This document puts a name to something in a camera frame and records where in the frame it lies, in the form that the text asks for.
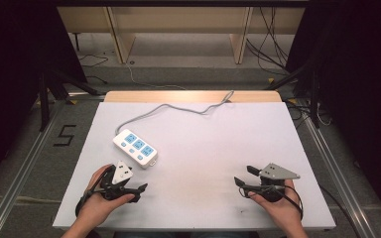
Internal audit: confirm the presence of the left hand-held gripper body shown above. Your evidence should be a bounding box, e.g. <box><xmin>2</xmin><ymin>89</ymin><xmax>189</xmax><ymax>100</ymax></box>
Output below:
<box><xmin>100</xmin><ymin>161</ymin><xmax>141</xmax><ymax>202</ymax></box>

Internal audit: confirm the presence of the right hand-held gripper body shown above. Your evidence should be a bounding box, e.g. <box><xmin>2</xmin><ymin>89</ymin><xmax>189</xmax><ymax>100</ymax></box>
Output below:
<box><xmin>258</xmin><ymin>162</ymin><xmax>302</xmax><ymax>203</ymax></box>

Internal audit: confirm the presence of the person's right hand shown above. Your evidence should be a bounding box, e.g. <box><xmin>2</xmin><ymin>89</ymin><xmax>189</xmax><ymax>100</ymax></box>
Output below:
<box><xmin>247</xmin><ymin>179</ymin><xmax>304</xmax><ymax>230</ymax></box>

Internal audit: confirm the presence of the person's left hand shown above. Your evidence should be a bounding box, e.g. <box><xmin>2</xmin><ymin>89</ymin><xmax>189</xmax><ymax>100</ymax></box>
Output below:
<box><xmin>76</xmin><ymin>164</ymin><xmax>136</xmax><ymax>230</ymax></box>

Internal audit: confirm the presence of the white power strip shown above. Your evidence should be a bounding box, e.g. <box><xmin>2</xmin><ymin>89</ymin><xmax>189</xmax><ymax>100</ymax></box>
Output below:
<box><xmin>112</xmin><ymin>128</ymin><xmax>159</xmax><ymax>170</ymax></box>

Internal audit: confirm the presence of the white table mat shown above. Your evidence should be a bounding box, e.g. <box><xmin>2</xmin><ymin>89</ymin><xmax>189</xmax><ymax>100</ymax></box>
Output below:
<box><xmin>52</xmin><ymin>101</ymin><xmax>337</xmax><ymax>232</ymax></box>

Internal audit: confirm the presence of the black metal stand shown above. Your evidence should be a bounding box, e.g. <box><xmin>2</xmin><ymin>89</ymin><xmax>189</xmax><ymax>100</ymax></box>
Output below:
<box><xmin>38</xmin><ymin>67</ymin><xmax>101</xmax><ymax>133</ymax></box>
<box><xmin>263</xmin><ymin>60</ymin><xmax>322</xmax><ymax>129</ymax></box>

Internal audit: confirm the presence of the black curtain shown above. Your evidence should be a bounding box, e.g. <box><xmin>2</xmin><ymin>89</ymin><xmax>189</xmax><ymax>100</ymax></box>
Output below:
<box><xmin>0</xmin><ymin>0</ymin><xmax>88</xmax><ymax>196</ymax></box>
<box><xmin>284</xmin><ymin>0</ymin><xmax>381</xmax><ymax>229</ymax></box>

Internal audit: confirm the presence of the wooden shelf unit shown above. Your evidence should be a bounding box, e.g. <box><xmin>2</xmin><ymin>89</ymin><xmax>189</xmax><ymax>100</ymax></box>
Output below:
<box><xmin>57</xmin><ymin>6</ymin><xmax>307</xmax><ymax>65</ymax></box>

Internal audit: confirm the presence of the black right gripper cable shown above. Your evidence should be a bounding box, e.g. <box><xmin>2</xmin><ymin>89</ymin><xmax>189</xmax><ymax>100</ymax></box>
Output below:
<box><xmin>239</xmin><ymin>183</ymin><xmax>305</xmax><ymax>221</ymax></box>

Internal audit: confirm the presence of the aluminium floor rail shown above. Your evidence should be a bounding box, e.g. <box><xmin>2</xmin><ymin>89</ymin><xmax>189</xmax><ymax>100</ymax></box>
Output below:
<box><xmin>0</xmin><ymin>98</ymin><xmax>67</xmax><ymax>238</ymax></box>
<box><xmin>301</xmin><ymin>113</ymin><xmax>380</xmax><ymax>238</ymax></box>

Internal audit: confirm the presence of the grey power strip cable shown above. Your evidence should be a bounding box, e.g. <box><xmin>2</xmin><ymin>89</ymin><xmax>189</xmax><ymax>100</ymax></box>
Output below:
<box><xmin>115</xmin><ymin>90</ymin><xmax>235</xmax><ymax>137</ymax></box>

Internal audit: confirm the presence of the white floor cable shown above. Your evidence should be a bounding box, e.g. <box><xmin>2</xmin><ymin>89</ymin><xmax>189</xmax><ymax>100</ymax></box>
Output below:
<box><xmin>124</xmin><ymin>61</ymin><xmax>187</xmax><ymax>91</ymax></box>

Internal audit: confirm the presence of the bundle of black floor cables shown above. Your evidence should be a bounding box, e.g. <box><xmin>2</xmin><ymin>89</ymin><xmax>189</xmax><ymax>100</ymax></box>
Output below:
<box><xmin>245</xmin><ymin>6</ymin><xmax>291</xmax><ymax>77</ymax></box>

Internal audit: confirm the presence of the thin black floor cable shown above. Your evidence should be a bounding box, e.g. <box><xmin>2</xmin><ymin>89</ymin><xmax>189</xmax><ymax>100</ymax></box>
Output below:
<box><xmin>77</xmin><ymin>54</ymin><xmax>109</xmax><ymax>85</ymax></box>

